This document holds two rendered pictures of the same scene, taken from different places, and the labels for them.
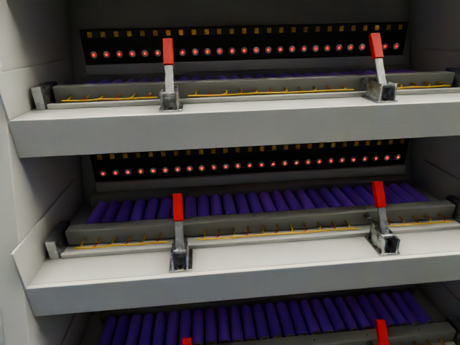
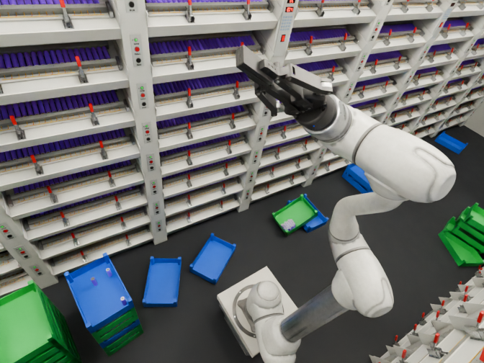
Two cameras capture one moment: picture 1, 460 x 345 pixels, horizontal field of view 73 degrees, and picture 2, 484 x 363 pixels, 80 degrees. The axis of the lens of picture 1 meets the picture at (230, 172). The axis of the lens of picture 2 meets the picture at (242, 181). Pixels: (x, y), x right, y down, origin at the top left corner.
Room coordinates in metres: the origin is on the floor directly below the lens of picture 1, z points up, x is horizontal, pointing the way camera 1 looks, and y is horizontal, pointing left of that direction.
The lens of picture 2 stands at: (-0.80, 0.49, 1.86)
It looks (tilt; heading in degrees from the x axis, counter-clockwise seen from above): 45 degrees down; 326
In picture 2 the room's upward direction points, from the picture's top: 11 degrees clockwise
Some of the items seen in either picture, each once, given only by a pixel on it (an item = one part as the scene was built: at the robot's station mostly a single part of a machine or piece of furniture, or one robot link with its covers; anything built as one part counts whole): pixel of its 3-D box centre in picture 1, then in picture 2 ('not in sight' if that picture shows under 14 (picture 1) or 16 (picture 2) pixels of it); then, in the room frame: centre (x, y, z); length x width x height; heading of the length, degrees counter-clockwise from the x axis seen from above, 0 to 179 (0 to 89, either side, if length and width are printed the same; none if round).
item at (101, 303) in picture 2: not in sight; (99, 289); (-0.07, 0.67, 0.44); 0.30 x 0.20 x 0.08; 13
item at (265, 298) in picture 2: not in sight; (264, 299); (-0.42, -0.05, 0.41); 0.18 x 0.16 x 0.22; 166
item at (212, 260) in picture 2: not in sight; (213, 257); (0.08, 0.00, 0.04); 0.30 x 0.20 x 0.08; 128
